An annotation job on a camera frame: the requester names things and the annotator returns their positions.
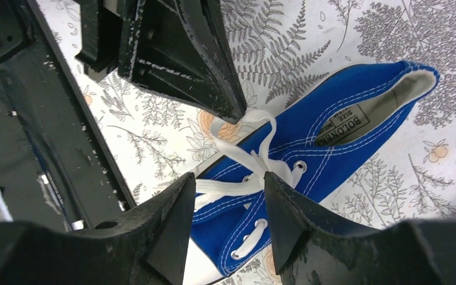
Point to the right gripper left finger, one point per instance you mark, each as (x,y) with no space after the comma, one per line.
(147,244)

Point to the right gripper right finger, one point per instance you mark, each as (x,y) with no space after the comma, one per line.
(313,245)

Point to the floral patterned mat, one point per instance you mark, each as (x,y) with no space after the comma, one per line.
(283,49)

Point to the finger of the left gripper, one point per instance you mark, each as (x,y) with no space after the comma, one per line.
(214,17)

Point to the blue canvas sneaker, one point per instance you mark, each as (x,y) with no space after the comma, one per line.
(314,145)

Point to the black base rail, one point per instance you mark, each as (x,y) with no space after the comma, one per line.
(56,169)

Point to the white shoelace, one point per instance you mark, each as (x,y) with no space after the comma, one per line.
(230,222)

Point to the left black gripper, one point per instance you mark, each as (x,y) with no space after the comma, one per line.
(164,47)

